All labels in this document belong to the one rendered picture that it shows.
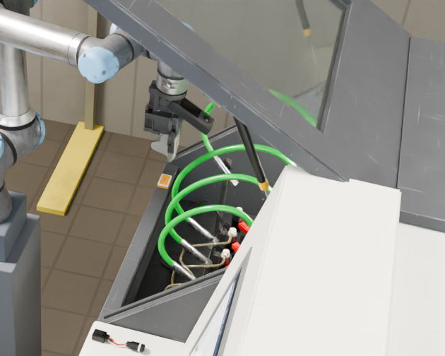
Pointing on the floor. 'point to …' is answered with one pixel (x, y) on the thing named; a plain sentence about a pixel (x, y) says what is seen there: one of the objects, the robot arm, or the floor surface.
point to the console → (314, 271)
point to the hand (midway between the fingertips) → (173, 157)
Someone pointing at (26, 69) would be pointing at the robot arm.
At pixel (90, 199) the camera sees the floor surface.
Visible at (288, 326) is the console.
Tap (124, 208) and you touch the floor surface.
